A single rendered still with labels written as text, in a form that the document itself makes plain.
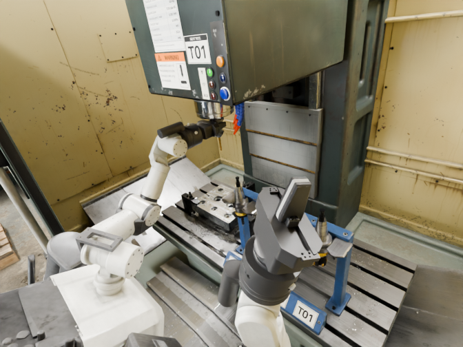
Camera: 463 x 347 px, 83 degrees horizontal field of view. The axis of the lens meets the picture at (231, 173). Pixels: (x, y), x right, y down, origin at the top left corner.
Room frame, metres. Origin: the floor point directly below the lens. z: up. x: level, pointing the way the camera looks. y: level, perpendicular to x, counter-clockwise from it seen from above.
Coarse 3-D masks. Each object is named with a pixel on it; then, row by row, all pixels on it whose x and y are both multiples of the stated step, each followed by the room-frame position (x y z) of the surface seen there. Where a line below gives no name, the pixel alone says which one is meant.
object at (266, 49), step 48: (192, 0) 0.77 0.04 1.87; (240, 0) 0.73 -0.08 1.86; (288, 0) 0.86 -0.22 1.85; (336, 0) 1.06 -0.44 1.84; (144, 48) 0.99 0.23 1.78; (240, 48) 0.72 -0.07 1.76; (288, 48) 0.86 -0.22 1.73; (336, 48) 1.08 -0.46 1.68; (192, 96) 0.83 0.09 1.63; (240, 96) 0.71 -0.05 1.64
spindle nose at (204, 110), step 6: (198, 102) 1.01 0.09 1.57; (204, 102) 1.00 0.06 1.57; (210, 102) 0.99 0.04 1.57; (198, 108) 1.02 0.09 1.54; (204, 108) 1.00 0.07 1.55; (210, 108) 0.99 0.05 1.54; (216, 108) 0.99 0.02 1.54; (222, 108) 1.00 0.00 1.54; (228, 108) 1.01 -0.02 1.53; (198, 114) 1.03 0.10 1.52; (204, 114) 1.00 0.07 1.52; (210, 114) 0.99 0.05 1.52; (216, 114) 0.99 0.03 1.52; (222, 114) 1.00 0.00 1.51; (228, 114) 1.01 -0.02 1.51
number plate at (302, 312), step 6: (300, 306) 0.55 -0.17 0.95; (306, 306) 0.54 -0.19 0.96; (294, 312) 0.54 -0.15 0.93; (300, 312) 0.53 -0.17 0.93; (306, 312) 0.53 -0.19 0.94; (312, 312) 0.52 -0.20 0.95; (300, 318) 0.52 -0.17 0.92; (306, 318) 0.51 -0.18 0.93; (312, 318) 0.51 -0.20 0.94; (312, 324) 0.49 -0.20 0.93
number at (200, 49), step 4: (196, 44) 0.78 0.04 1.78; (200, 44) 0.76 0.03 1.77; (204, 44) 0.75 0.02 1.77; (196, 48) 0.78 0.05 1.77; (200, 48) 0.77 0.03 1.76; (204, 48) 0.76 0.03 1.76; (196, 52) 0.78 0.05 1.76; (200, 52) 0.77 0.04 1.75; (204, 52) 0.76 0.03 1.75; (196, 56) 0.78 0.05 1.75; (200, 56) 0.77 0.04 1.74; (204, 56) 0.76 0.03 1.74; (208, 56) 0.75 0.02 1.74; (196, 60) 0.79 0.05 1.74; (200, 60) 0.77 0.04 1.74; (204, 60) 0.76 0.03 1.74; (208, 60) 0.75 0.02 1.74
